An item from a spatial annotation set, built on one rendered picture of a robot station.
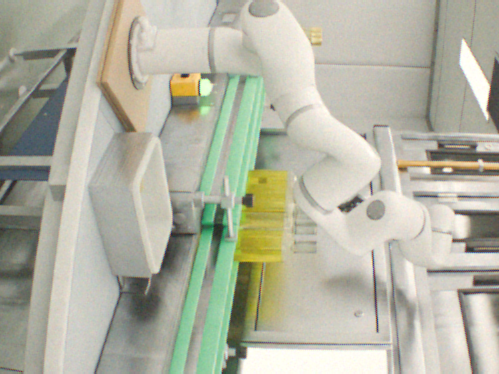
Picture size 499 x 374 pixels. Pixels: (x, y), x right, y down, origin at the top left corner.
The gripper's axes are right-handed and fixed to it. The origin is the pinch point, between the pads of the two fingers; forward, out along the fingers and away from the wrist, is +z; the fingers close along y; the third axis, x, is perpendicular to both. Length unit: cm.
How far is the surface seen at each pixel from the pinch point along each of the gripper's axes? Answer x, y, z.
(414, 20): -599, -154, 29
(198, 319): 43.1, 2.9, 16.4
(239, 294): 17.1, -16.7, 19.1
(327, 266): 5.0, -12.9, 0.2
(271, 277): 12.6, -13.0, 12.3
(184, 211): 23.1, 12.0, 27.5
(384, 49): -590, -197, 66
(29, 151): 14, 13, 78
